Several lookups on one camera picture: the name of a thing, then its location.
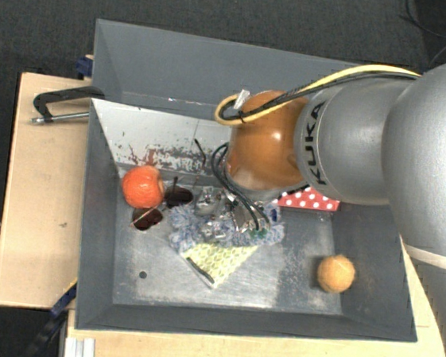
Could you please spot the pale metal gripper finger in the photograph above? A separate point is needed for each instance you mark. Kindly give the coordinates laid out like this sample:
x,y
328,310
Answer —
x,y
207,203
215,231

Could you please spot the blue and white fluffy cloth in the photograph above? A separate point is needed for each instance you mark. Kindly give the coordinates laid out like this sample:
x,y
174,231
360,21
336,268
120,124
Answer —
x,y
186,219

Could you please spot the dark sunglasses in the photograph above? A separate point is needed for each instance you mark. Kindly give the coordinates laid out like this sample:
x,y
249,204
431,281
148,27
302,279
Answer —
x,y
179,196

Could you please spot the grey metal bin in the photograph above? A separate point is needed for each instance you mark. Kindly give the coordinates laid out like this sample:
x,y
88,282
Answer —
x,y
179,284

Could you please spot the red box with white dots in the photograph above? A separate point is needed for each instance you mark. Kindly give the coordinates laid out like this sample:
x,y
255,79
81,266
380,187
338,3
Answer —
x,y
308,201

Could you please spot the orange toy fruit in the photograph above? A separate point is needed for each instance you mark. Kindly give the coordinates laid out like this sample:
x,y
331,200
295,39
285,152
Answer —
x,y
143,187

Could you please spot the yellow-orange ball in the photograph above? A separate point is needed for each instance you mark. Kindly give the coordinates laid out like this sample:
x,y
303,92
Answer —
x,y
336,273

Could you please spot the pale flat board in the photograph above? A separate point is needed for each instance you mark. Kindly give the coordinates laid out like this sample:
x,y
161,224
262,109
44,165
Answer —
x,y
40,201

